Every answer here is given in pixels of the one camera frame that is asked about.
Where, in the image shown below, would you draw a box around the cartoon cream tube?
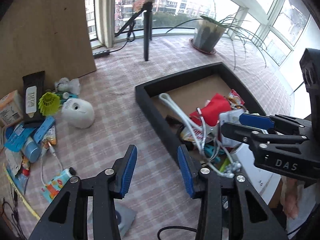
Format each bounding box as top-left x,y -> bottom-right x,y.
41,167 -> 76,203

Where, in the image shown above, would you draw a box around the yellow plastic shuttlecock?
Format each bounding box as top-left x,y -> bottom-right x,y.
38,92 -> 60,116

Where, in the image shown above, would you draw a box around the orange tissue pack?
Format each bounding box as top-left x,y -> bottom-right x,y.
0,90 -> 23,127

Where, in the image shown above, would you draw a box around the black wet wipes pack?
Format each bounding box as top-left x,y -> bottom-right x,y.
22,71 -> 45,128

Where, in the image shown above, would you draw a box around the grey foil sachet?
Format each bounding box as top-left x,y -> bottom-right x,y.
115,202 -> 137,237

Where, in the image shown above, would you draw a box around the person's hand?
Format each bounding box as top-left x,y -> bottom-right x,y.
280,176 -> 303,219

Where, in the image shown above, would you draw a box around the white box in tray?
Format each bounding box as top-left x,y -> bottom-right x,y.
231,144 -> 281,204

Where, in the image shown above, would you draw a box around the red pouch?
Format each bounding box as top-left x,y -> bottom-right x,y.
201,93 -> 231,127

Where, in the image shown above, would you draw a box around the orange snack sachet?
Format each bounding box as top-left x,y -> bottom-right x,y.
41,125 -> 57,149

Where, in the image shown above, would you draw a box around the white dome device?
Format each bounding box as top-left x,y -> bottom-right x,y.
61,98 -> 95,129

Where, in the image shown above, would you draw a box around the black storage tray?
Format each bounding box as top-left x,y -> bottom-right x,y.
135,62 -> 265,162

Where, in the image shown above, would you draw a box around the cartoon figure red toy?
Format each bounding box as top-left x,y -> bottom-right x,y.
21,156 -> 30,177

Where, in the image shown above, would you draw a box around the light blue lotion tube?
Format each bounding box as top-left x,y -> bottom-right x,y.
22,137 -> 41,163

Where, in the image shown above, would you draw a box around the blue cartoon face mask pack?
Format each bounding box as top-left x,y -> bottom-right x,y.
6,164 -> 29,194

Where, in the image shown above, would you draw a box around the blue phone stand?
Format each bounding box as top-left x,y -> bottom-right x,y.
33,116 -> 55,144

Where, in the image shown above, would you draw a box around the white paper sachet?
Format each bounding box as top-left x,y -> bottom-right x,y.
5,149 -> 23,175

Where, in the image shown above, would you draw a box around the teal white small tube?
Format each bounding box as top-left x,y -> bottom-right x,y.
55,92 -> 78,100

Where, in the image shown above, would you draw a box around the blue wipes packet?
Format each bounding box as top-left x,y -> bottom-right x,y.
4,123 -> 35,152

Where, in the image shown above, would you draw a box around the crumpled clear plastic bag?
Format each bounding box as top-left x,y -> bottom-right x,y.
55,77 -> 81,95

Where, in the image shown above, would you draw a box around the potted spider plant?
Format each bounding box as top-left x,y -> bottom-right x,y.
167,7 -> 267,67

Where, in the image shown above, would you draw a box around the black power strip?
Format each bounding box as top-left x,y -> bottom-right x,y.
92,50 -> 110,59

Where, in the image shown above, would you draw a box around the wooden backboard panel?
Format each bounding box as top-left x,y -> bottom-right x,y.
1,0 -> 96,96

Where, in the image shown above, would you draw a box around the white usb cable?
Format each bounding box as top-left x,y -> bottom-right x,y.
39,142 -> 64,186

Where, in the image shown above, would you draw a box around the white loop cord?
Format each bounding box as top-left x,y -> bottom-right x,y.
158,93 -> 241,178

